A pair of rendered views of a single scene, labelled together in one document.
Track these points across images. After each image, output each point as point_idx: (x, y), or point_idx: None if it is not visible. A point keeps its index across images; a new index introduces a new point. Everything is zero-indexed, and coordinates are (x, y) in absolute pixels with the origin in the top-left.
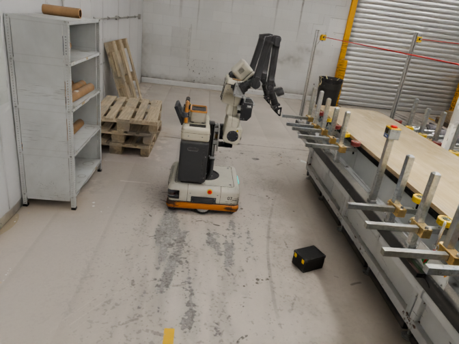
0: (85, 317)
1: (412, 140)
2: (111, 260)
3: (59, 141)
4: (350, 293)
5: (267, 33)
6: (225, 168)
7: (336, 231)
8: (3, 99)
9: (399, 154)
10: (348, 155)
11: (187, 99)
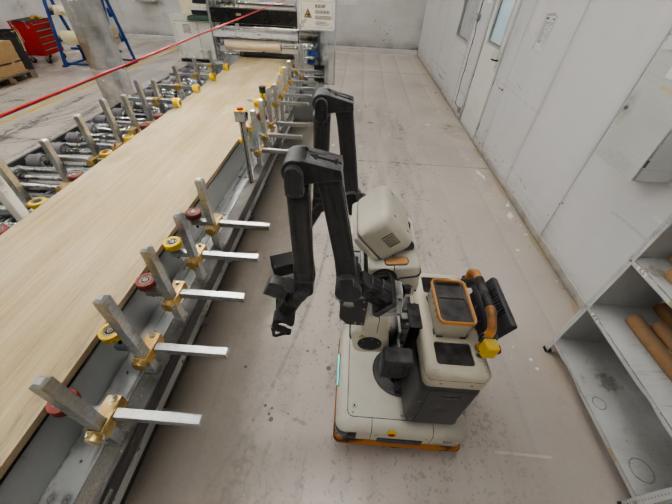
0: (446, 233)
1: (52, 230)
2: (456, 273)
3: (615, 291)
4: (263, 244)
5: (313, 150)
6: (359, 401)
7: (211, 320)
8: (626, 170)
9: (162, 188)
10: (167, 273)
11: (480, 276)
